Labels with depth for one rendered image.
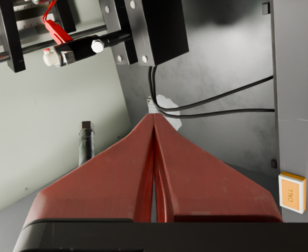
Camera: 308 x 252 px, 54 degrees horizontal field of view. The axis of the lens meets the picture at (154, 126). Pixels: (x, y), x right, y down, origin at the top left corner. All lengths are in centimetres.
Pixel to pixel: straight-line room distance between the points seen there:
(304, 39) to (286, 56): 3
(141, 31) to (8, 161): 42
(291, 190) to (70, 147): 53
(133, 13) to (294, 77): 24
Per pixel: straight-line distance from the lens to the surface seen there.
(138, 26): 46
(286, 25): 36
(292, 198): 44
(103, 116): 81
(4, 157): 72
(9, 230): 69
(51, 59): 42
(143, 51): 47
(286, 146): 42
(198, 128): 67
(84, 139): 39
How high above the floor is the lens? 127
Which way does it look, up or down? 34 degrees down
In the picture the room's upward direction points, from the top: 120 degrees counter-clockwise
